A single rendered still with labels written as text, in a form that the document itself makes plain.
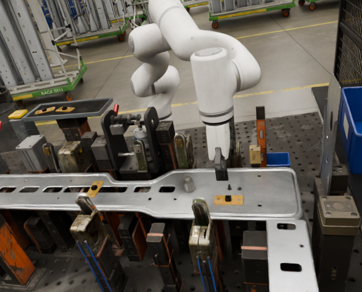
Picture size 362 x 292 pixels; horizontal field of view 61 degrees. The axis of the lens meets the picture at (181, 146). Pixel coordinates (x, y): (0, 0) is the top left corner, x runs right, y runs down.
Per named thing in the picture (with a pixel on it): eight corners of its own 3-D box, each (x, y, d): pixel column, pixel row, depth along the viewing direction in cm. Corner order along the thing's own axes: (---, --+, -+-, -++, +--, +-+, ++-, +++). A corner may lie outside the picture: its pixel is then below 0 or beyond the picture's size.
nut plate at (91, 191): (94, 197, 102) (93, 194, 102) (84, 197, 103) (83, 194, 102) (104, 181, 109) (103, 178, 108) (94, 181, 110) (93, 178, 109)
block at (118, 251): (108, 256, 119) (82, 201, 103) (120, 230, 129) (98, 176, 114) (120, 256, 117) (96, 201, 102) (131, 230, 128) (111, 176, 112)
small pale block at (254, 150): (254, 229, 117) (249, 150, 98) (254, 222, 120) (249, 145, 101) (264, 229, 116) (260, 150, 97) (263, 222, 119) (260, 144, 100)
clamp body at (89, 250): (97, 303, 102) (58, 233, 84) (111, 271, 112) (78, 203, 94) (123, 306, 100) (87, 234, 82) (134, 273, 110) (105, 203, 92)
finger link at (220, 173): (213, 159, 77) (216, 179, 81) (212, 166, 75) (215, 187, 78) (226, 158, 76) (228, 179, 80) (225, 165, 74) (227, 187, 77)
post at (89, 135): (109, 211, 140) (79, 137, 119) (113, 203, 144) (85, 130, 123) (119, 211, 139) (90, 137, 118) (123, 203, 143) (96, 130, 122)
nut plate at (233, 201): (213, 204, 89) (213, 201, 89) (214, 195, 93) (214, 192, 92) (242, 204, 87) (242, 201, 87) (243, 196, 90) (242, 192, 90)
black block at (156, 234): (160, 307, 98) (137, 247, 82) (167, 277, 106) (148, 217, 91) (184, 309, 96) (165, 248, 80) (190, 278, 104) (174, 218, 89)
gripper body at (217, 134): (204, 105, 80) (209, 141, 86) (198, 124, 72) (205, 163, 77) (233, 103, 78) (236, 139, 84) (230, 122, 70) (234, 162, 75)
